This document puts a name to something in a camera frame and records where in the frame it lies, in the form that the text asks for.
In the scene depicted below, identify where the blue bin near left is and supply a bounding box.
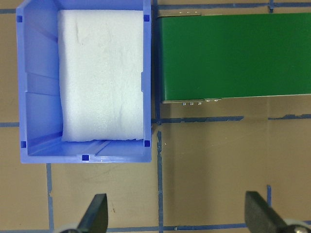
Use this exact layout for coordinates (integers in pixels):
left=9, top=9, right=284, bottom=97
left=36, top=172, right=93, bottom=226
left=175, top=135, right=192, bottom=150
left=16, top=0, right=152, bottom=163

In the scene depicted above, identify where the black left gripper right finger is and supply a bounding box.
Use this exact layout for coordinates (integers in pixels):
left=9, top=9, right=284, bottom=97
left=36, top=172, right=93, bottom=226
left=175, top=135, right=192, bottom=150
left=244, top=191, right=292, bottom=233

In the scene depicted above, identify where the green conveyor belt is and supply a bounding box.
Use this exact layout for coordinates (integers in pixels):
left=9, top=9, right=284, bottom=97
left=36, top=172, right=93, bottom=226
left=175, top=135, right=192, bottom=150
left=158, top=13, right=311, bottom=102

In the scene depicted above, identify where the white foam pad left bin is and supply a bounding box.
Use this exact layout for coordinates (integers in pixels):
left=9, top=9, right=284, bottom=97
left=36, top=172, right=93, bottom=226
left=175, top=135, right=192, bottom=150
left=58, top=10, right=143, bottom=142

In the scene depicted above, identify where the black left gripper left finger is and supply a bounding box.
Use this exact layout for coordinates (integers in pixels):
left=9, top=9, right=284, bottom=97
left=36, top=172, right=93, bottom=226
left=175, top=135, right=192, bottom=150
left=77, top=194, right=108, bottom=233

